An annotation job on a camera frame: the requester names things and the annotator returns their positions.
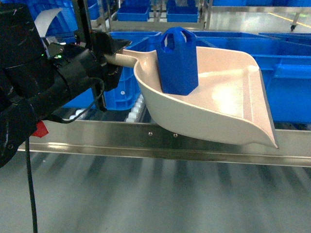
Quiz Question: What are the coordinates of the blue bin front middle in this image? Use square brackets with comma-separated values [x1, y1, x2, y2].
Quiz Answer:
[195, 32, 311, 124]

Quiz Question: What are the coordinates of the blue bin front left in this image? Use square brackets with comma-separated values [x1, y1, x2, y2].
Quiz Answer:
[64, 32, 161, 111]

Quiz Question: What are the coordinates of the stainless steel roller shelf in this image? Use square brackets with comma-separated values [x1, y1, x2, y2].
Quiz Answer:
[17, 0, 311, 168]

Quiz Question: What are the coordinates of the blue 3D printed part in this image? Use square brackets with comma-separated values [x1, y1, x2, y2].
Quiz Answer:
[156, 27, 199, 96]

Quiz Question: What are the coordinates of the blue bin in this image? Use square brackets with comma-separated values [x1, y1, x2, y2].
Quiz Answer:
[195, 32, 311, 124]
[64, 32, 161, 111]

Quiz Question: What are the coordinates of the beige plastic scoop tray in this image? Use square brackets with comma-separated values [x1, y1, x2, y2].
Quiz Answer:
[106, 47, 278, 148]

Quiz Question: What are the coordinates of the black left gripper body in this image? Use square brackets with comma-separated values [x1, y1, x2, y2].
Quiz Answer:
[74, 31, 122, 111]

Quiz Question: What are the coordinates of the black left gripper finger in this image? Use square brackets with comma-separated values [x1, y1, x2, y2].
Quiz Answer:
[111, 39, 132, 54]

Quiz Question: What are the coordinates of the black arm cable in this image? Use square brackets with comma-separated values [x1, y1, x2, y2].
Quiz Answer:
[24, 77, 106, 233]

